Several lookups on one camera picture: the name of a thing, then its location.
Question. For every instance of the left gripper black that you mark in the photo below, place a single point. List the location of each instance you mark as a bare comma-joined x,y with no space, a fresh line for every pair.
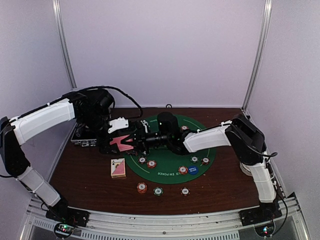
106,149

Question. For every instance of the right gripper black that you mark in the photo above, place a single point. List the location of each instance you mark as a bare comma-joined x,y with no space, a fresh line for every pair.
140,141

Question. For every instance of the pink-backed playing card deck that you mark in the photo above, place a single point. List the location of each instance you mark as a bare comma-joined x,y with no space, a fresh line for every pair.
121,147

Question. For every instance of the red five chip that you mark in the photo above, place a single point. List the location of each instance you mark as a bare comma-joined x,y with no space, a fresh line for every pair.
151,164
183,170

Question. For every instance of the orange poker chip stack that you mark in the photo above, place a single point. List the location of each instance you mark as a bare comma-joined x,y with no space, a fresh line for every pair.
142,187

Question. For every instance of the green poker chip stack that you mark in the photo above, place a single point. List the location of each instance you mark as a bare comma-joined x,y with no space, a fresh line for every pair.
158,191

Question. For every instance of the green chip seat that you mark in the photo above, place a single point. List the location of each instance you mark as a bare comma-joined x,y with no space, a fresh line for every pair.
194,159

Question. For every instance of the blue small blind button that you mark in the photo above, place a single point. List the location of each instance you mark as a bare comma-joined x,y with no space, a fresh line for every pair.
193,170

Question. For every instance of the brown poker chip stack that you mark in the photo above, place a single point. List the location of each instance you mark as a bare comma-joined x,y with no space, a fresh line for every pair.
185,191

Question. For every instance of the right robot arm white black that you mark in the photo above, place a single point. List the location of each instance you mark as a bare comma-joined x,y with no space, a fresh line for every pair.
247,141

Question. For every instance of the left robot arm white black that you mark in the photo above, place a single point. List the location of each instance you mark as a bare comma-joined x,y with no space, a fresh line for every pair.
89,106

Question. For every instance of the gold card deck box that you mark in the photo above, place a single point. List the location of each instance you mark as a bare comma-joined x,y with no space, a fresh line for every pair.
118,168

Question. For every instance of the round green poker mat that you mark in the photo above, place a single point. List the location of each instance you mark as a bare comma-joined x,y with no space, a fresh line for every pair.
166,170

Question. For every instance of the white ceramic bowl stack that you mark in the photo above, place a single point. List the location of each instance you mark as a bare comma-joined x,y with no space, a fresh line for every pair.
243,170

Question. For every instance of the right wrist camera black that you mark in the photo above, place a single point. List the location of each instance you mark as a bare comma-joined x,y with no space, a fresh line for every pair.
167,123

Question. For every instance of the left aluminium post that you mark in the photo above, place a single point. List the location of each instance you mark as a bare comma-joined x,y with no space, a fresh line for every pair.
63,43

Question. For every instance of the aluminium post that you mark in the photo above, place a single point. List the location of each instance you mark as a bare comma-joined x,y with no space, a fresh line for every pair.
63,43
264,30

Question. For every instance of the front aluminium rail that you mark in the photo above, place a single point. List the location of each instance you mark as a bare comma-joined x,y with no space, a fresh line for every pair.
224,225

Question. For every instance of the right aluminium post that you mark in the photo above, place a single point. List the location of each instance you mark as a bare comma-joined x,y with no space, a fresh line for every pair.
264,30

